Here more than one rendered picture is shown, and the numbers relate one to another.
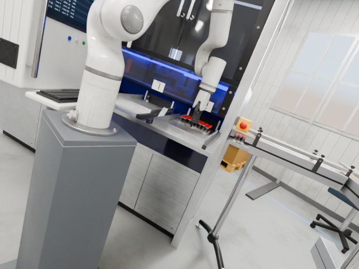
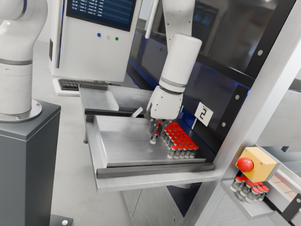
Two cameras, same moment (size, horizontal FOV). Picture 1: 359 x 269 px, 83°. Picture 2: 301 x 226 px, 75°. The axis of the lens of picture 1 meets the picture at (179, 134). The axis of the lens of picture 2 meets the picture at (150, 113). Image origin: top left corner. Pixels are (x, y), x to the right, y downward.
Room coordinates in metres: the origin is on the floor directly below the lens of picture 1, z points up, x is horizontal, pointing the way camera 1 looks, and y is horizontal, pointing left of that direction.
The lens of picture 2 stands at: (0.60, -0.46, 1.28)
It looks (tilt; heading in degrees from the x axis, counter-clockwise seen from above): 24 degrees down; 45
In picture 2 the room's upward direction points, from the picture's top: 17 degrees clockwise
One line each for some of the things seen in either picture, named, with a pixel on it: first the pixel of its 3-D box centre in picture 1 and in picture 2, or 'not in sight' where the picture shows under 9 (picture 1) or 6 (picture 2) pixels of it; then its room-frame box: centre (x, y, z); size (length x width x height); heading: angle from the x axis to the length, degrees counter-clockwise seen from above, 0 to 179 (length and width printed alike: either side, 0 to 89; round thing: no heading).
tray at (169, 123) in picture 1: (188, 127); (146, 140); (1.04, -0.03, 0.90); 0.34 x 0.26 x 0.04; 164
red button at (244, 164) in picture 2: (243, 125); (246, 164); (1.15, -0.32, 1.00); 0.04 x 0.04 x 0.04; 74
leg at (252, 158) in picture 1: (231, 199); not in sight; (1.30, -0.51, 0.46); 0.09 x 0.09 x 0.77; 74
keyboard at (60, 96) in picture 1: (76, 95); (93, 85); (1.14, 0.65, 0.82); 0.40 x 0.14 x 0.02; 172
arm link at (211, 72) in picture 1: (212, 71); (181, 58); (1.06, -0.05, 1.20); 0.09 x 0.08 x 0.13; 46
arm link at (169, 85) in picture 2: (207, 87); (173, 84); (1.06, -0.05, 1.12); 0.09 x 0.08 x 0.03; 164
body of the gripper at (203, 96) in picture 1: (203, 99); (166, 102); (1.06, -0.05, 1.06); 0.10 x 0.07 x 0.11; 164
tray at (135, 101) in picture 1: (146, 103); (144, 101); (1.24, 0.26, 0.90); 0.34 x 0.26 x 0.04; 164
